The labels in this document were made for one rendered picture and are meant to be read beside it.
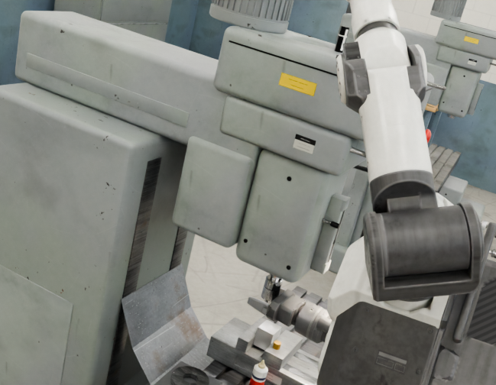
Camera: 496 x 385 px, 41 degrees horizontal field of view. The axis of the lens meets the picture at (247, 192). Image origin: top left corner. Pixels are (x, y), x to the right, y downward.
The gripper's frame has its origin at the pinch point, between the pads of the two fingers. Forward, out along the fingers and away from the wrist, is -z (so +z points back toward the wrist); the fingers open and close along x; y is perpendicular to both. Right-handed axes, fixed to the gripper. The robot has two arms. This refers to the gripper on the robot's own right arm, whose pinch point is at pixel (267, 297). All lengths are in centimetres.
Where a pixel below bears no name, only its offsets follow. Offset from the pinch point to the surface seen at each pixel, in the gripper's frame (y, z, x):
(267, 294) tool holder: -0.6, -0.6, -0.4
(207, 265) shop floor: 128, -127, -205
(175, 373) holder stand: 8.4, -3.2, 35.0
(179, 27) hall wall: 64, -455, -590
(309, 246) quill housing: -21.3, 8.3, 3.7
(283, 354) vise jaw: 17.8, 7.4, -5.9
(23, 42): -44, -88, 13
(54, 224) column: -3, -57, 24
